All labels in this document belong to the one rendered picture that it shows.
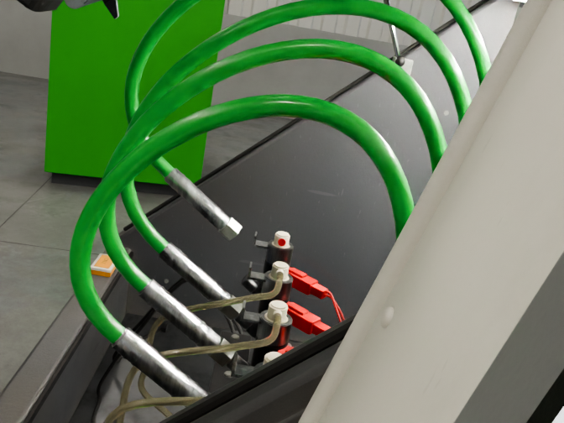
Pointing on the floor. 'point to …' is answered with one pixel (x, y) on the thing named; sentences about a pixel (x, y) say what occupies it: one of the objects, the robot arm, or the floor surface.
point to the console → (464, 247)
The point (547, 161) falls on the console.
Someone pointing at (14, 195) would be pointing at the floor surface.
